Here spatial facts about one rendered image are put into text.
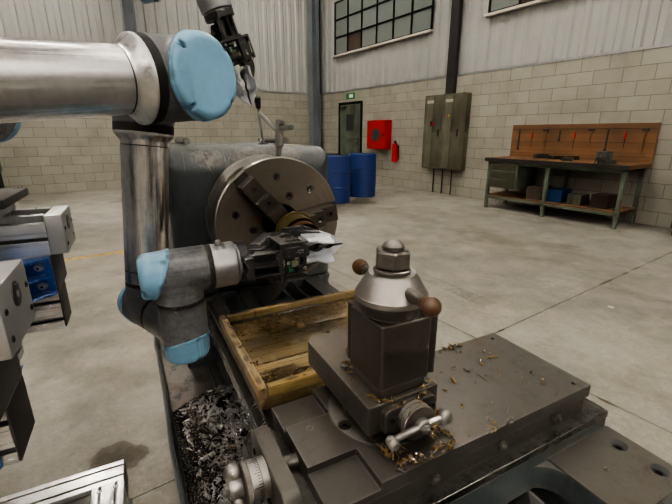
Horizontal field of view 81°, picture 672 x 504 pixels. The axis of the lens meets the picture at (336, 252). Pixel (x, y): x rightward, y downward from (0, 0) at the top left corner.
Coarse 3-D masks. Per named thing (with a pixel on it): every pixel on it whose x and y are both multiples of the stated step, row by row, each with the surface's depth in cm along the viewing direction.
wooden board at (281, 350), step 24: (240, 312) 88; (264, 312) 90; (288, 312) 93; (264, 336) 82; (288, 336) 82; (312, 336) 82; (240, 360) 71; (264, 360) 73; (288, 360) 73; (264, 384) 63; (288, 384) 64; (312, 384) 66; (264, 408) 63
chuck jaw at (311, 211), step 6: (324, 204) 100; (330, 204) 99; (300, 210) 97; (306, 210) 97; (312, 210) 96; (318, 210) 95; (324, 210) 96; (330, 210) 97; (336, 210) 98; (312, 216) 91; (318, 216) 94; (324, 216) 95; (330, 216) 98; (336, 216) 98; (318, 222) 95; (324, 222) 95
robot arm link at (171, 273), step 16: (144, 256) 60; (160, 256) 60; (176, 256) 61; (192, 256) 62; (208, 256) 63; (144, 272) 58; (160, 272) 59; (176, 272) 60; (192, 272) 61; (208, 272) 62; (144, 288) 59; (160, 288) 60; (176, 288) 61; (192, 288) 62; (208, 288) 65; (160, 304) 62; (176, 304) 61
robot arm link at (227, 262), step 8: (216, 240) 65; (216, 248) 64; (224, 248) 64; (232, 248) 65; (216, 256) 63; (224, 256) 64; (232, 256) 64; (216, 264) 63; (224, 264) 63; (232, 264) 64; (240, 264) 65; (216, 272) 63; (224, 272) 64; (232, 272) 64; (240, 272) 66; (216, 280) 64; (224, 280) 64; (232, 280) 65
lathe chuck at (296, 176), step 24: (240, 168) 92; (264, 168) 91; (288, 168) 94; (312, 168) 96; (216, 192) 92; (240, 192) 90; (288, 192) 95; (312, 192) 98; (216, 216) 89; (240, 216) 91; (240, 240) 93
